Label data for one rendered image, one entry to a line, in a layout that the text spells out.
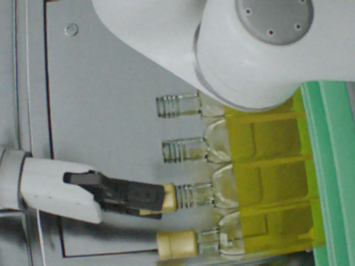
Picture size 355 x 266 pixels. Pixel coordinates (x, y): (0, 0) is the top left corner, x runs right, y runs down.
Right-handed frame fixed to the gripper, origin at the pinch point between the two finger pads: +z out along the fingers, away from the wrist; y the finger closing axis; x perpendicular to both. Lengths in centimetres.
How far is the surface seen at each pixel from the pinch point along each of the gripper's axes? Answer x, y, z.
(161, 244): -5.4, 1.5, 2.5
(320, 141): 8.2, 6.0, 19.5
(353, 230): -4.2, 13.6, 23.2
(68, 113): 14.2, -13.1, -13.1
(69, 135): 11.0, -13.0, -12.4
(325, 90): 11.6, 13.3, 18.4
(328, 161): 5.9, 6.1, 20.7
